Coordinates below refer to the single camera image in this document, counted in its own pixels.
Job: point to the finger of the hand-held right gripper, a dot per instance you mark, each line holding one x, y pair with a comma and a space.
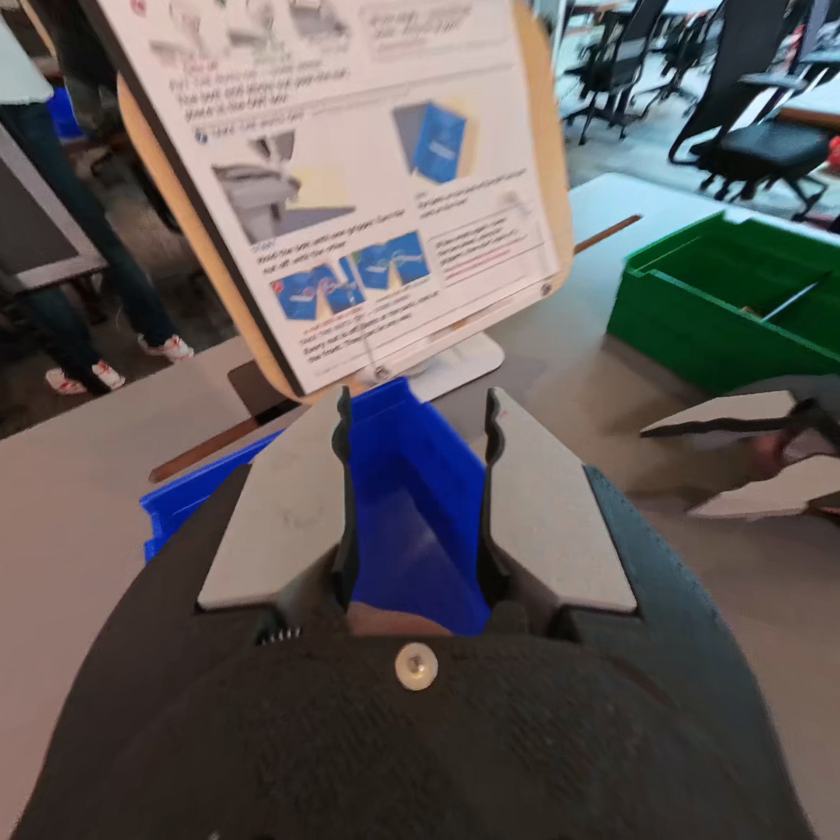
774, 492
735, 407

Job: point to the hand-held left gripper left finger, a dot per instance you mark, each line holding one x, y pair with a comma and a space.
282, 512

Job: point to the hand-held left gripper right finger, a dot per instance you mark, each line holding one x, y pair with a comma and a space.
551, 525

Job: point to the blue plastic bin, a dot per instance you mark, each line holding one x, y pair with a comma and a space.
407, 512

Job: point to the white framed grey panel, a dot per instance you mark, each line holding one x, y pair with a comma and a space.
26, 229

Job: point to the green plastic bin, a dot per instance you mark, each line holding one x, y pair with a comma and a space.
689, 341

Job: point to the black bin divider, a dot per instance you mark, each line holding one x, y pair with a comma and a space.
791, 302

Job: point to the printed instruction sheet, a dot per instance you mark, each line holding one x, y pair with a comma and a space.
361, 164

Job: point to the group of black office chairs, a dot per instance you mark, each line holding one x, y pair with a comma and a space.
754, 144

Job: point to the wooden display board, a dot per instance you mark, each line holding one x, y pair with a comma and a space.
548, 131

